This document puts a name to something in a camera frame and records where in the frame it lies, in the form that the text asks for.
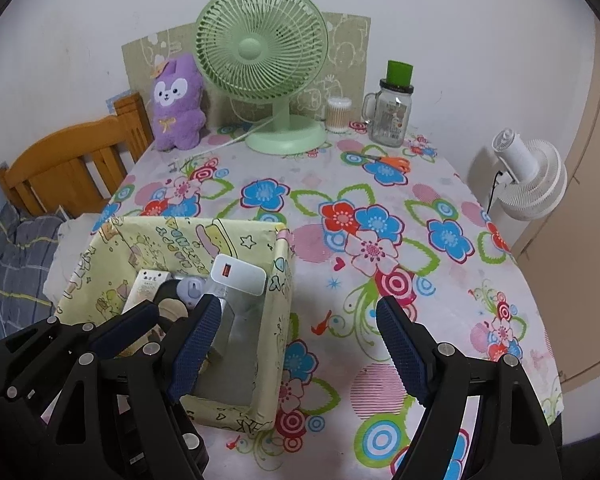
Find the round beige compact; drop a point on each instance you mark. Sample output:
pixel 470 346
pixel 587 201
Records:
pixel 172 310

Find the green desk fan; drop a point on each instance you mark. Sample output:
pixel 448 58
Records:
pixel 252 50

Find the plaid blanket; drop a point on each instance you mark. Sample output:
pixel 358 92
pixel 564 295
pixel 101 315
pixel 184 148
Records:
pixel 20 260

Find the white standing fan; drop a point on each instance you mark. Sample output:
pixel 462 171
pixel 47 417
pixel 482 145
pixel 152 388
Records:
pixel 540 180

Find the purple plush toy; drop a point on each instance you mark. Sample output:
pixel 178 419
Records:
pixel 177 110

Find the white box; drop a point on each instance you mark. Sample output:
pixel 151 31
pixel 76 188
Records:
pixel 147 287

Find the white rectangular charger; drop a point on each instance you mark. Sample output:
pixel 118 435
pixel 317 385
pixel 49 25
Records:
pixel 240 277

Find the blue wall sticker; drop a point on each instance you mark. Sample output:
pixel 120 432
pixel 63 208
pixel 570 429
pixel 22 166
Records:
pixel 120 101

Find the wooden chair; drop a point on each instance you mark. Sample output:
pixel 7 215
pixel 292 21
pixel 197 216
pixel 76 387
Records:
pixel 55 165

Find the glass mug jar green lid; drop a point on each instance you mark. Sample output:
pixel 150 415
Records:
pixel 387 120

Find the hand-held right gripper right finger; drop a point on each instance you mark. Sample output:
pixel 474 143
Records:
pixel 400 355

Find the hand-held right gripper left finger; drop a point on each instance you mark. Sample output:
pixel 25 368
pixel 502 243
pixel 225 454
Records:
pixel 195 345

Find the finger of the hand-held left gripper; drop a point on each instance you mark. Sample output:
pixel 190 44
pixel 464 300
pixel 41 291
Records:
pixel 125 327
pixel 50 345

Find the white pillow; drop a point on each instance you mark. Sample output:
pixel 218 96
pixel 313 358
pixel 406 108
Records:
pixel 75 240

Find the cotton swab container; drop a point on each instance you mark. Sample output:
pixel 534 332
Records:
pixel 339 117

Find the beige wardrobe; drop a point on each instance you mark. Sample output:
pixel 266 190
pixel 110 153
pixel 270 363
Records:
pixel 590 210

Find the yellow fabric storage box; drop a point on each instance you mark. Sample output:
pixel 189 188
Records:
pixel 270 360

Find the lavender small gadget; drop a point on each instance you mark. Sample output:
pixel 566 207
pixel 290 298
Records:
pixel 190 290

